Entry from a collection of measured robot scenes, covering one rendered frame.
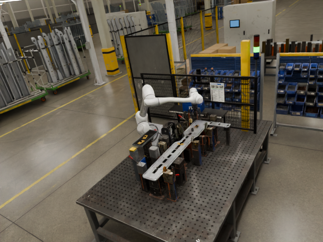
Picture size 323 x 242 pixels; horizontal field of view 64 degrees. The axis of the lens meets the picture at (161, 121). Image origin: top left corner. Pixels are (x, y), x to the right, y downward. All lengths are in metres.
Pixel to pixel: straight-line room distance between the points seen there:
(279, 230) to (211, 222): 1.16
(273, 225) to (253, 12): 7.34
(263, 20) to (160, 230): 8.03
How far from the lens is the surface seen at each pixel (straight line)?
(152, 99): 3.19
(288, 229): 3.62
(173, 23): 7.53
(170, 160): 2.94
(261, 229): 3.56
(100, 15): 10.60
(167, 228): 2.64
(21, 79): 9.75
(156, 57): 5.54
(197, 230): 2.61
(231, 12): 9.81
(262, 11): 9.54
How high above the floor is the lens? 2.67
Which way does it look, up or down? 26 degrees down
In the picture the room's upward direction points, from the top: 9 degrees counter-clockwise
